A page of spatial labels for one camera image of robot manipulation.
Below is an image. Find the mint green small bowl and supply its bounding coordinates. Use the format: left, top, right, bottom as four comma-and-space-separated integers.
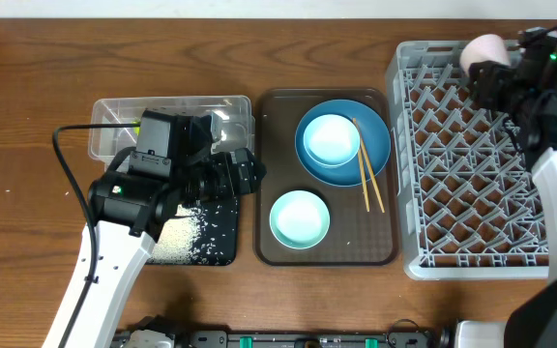
269, 190, 331, 250

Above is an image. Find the wooden chopstick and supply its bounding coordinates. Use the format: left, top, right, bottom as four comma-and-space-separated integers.
357, 146, 370, 212
352, 118, 386, 213

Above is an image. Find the dark blue plate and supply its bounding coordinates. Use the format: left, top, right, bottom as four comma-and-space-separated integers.
295, 100, 391, 187

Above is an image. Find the green yellow snack wrapper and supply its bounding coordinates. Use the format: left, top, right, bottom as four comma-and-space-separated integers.
133, 120, 140, 135

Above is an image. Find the grey dishwasher rack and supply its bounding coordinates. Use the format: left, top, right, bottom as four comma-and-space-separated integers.
386, 41, 549, 280

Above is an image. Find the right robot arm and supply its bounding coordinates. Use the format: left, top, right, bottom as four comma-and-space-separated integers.
454, 33, 557, 347

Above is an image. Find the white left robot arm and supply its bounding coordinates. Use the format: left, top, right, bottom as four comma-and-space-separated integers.
44, 110, 267, 347

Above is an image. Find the light blue bowl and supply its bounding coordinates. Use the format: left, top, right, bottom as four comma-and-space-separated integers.
303, 114, 360, 168

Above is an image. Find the brown serving tray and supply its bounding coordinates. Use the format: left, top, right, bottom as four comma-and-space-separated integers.
253, 88, 399, 267

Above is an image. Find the black food waste tray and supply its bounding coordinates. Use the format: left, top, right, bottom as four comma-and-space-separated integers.
145, 192, 240, 267

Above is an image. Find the pink plastic cup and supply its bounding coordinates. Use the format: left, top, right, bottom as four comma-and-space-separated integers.
459, 34, 511, 75

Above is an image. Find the white rice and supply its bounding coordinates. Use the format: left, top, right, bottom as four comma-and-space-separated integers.
147, 202, 237, 266

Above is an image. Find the clear plastic waste bin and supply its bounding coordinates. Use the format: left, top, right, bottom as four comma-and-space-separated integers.
88, 95, 255, 165

